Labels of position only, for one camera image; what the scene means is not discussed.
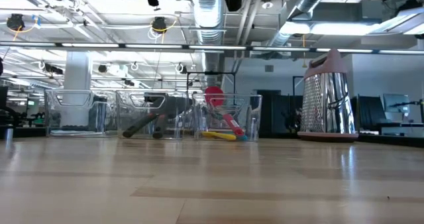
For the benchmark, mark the silver corrugated air duct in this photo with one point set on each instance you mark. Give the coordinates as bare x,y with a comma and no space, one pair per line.
208,18

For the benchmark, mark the black room partition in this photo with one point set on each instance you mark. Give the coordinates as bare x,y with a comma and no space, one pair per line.
278,114

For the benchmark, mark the white column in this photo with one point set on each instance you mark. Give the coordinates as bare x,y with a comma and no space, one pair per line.
77,71

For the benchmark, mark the red slotted spoon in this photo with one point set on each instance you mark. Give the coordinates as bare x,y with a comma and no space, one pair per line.
214,96

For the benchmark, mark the small grey metal post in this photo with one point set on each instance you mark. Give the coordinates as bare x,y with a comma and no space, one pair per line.
9,134

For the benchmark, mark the black aluminium table frame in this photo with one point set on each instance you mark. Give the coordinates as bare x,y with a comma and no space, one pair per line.
391,140

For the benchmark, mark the yellow spoon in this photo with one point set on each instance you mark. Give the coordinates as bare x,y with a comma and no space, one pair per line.
218,136

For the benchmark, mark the background computer monitor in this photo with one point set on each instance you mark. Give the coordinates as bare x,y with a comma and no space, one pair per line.
395,104

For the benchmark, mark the clear plastic bin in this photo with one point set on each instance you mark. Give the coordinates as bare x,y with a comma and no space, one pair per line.
139,94
255,118
74,92

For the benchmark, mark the long ceiling light bar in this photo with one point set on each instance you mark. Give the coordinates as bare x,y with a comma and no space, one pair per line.
215,47

